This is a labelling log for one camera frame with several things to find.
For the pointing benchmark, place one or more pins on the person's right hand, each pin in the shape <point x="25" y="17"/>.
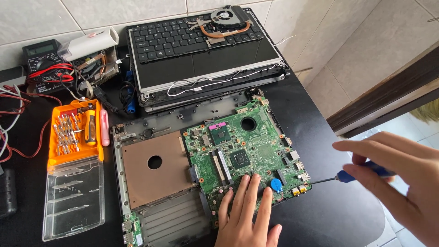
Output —
<point x="418" y="185"/>

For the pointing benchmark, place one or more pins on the person's left hand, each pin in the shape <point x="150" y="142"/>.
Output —
<point x="245" y="223"/>

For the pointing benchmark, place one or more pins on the green laptop motherboard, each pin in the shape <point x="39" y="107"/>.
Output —
<point x="253" y="144"/>

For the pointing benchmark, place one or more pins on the blue coin cell battery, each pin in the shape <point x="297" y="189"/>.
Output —
<point x="276" y="184"/>

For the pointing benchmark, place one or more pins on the black laptop base chassis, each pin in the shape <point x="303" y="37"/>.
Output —
<point x="171" y="223"/>

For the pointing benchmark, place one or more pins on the yellow broom bristles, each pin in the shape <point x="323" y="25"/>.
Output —
<point x="430" y="111"/>

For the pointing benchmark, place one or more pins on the brown drive bay sheet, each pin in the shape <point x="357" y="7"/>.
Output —
<point x="147" y="181"/>

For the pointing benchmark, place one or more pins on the small green port board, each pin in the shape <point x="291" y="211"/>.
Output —
<point x="132" y="230"/>

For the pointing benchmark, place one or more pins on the laptop screen lid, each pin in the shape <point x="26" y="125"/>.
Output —
<point x="212" y="65"/>

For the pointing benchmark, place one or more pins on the pink plastic tool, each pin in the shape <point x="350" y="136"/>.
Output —
<point x="104" y="128"/>

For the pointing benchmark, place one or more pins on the clear plastic case lid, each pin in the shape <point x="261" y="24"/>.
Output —
<point x="73" y="202"/>

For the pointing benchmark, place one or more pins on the orange bit set tray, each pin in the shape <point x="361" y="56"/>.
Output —
<point x="73" y="156"/>

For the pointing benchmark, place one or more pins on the black laptop keyboard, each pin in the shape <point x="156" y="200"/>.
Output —
<point x="171" y="37"/>

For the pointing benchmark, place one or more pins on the row of metal screwdriver bits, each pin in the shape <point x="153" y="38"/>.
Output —
<point x="67" y="133"/>

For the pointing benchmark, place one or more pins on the cooling fan with copper pipe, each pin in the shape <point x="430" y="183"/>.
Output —
<point x="226" y="19"/>

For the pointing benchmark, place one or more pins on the clear cased circuit module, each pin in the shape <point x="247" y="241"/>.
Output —
<point x="99" y="68"/>

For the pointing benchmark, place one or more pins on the white plastic box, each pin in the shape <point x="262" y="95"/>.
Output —
<point x="92" y="43"/>

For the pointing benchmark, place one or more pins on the black box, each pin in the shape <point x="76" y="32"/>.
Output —
<point x="7" y="194"/>

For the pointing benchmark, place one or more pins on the black digital multimeter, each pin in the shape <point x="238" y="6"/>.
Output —
<point x="39" y="51"/>

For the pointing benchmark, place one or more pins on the dark wooden door frame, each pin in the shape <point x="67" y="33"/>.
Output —
<point x="387" y="96"/>

